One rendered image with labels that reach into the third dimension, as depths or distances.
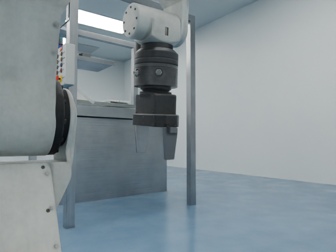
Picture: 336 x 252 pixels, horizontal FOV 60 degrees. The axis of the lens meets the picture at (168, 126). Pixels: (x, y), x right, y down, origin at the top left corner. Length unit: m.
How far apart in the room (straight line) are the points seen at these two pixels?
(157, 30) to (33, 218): 0.39
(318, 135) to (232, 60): 2.03
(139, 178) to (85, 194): 0.60
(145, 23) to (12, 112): 0.27
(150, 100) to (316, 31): 4.24
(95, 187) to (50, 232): 2.43
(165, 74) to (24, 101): 0.25
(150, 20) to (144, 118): 0.19
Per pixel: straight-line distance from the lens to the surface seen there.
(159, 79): 0.55
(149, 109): 0.57
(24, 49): 0.52
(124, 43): 3.49
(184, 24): 0.62
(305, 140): 4.54
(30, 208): 0.51
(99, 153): 2.91
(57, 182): 0.55
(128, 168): 3.07
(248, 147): 5.09
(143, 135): 0.64
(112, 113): 2.93
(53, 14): 0.54
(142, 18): 0.56
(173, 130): 0.54
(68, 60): 1.97
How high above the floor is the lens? 0.56
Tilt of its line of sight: 3 degrees up
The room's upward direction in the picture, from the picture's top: straight up
